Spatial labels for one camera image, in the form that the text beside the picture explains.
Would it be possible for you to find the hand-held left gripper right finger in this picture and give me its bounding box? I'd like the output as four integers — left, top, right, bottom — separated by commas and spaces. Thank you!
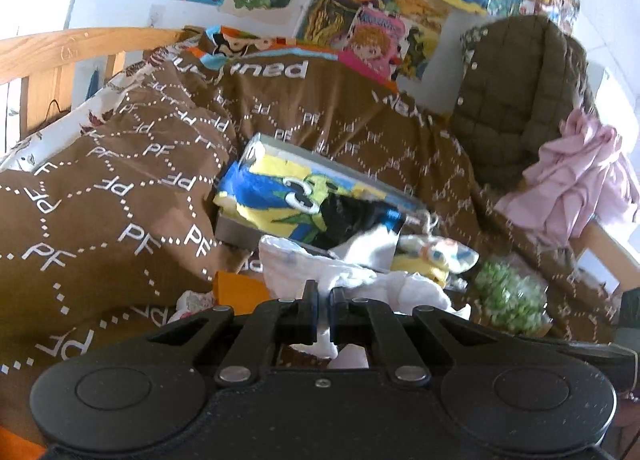
330, 287, 502, 386

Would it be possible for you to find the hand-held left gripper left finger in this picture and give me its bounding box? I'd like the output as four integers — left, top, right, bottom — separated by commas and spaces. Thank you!
146, 280, 319, 387

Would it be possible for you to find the white blue orange striped sock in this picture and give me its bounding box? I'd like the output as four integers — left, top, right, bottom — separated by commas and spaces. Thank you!
396, 234, 482, 275

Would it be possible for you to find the cartoon print storage box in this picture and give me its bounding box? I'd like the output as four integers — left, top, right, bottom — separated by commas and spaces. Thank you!
214, 134, 432, 263

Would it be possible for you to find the yellow cloth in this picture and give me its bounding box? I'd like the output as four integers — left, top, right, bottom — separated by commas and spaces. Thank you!
391, 257, 452, 289

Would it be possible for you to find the white floral cloth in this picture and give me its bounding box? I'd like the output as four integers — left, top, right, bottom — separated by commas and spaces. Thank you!
170, 289, 217, 325

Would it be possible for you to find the bag of green beads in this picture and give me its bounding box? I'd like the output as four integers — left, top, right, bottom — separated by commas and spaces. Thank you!
469, 259, 553, 338

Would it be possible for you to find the pink cloth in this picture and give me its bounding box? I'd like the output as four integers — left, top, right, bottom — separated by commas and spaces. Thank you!
494, 108, 640, 247

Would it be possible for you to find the brown orange printed blanket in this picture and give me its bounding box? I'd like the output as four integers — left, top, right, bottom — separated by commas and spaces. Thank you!
0, 27, 623, 460

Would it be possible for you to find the olive quilted jacket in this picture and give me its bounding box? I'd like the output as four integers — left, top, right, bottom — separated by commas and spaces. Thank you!
449, 14, 597, 191

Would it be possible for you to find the wooden bed frame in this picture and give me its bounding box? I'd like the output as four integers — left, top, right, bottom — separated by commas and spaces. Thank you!
0, 26, 628, 293

